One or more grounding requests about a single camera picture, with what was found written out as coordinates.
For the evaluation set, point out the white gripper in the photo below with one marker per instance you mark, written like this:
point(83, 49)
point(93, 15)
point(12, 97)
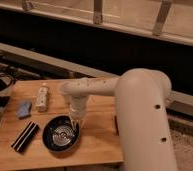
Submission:
point(77, 111)

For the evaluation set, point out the black ceramic bowl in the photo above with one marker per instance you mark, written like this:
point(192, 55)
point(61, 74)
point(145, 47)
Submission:
point(59, 135)

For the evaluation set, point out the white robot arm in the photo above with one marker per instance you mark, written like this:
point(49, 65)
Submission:
point(140, 104)

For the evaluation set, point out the translucent plastic cup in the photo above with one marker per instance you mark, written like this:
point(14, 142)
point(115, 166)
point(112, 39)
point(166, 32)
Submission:
point(65, 96)

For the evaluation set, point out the red brown sausage toy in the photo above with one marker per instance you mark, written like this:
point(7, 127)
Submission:
point(116, 125)

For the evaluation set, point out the white squeeze bottle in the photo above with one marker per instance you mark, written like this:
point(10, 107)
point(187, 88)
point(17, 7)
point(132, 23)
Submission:
point(42, 98)

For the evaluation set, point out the black white striped box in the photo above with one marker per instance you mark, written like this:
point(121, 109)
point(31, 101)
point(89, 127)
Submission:
point(20, 144)

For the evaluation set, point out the blue sponge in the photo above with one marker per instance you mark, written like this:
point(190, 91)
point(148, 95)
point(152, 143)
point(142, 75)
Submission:
point(24, 109)

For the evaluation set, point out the metal railing frame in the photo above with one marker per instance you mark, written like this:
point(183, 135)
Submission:
point(168, 20)

